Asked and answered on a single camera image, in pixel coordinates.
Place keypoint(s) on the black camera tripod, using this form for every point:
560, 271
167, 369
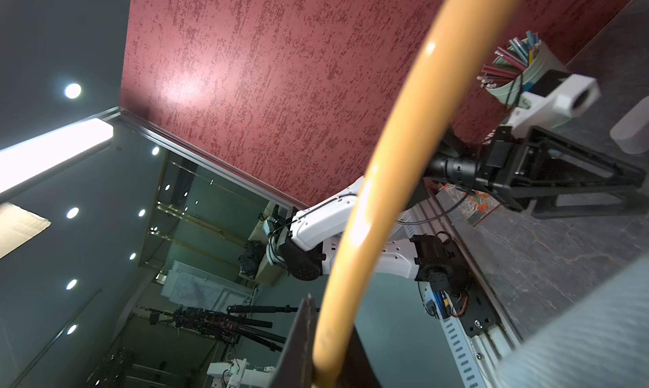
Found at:
228, 327

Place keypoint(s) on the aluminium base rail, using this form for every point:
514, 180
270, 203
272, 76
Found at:
484, 335

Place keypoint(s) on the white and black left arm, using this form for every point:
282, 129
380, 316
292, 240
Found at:
308, 244

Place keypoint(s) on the white and steel clothes rack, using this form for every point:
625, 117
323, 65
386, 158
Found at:
631, 132

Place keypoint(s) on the colourful picture book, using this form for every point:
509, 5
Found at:
474, 207

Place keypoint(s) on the coloured pencils bundle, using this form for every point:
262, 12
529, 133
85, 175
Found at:
510, 62

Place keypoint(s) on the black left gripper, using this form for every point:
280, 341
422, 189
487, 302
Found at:
520, 172

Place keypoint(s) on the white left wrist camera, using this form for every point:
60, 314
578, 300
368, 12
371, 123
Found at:
555, 99

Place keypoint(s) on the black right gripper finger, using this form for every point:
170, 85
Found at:
315, 355

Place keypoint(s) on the orange plastic hanger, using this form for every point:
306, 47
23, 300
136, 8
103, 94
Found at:
459, 40

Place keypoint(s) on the green pencil cup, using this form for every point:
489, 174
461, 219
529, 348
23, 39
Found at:
544, 60

